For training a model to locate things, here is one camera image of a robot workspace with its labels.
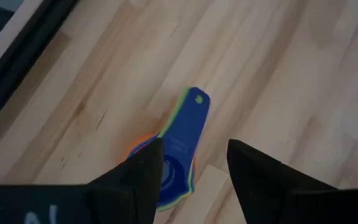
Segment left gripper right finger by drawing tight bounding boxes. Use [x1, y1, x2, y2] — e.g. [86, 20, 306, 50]
[227, 139, 358, 224]

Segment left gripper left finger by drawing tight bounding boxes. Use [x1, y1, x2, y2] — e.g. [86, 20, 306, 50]
[0, 138, 165, 224]

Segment dark blue measuring cup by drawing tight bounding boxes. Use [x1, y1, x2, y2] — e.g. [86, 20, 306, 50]
[158, 86, 211, 208]

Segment green measuring cup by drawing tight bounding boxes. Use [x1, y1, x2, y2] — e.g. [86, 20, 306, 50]
[156, 86, 203, 212]

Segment black aluminium table frame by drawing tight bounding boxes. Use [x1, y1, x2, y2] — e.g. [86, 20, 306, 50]
[0, 0, 80, 138]

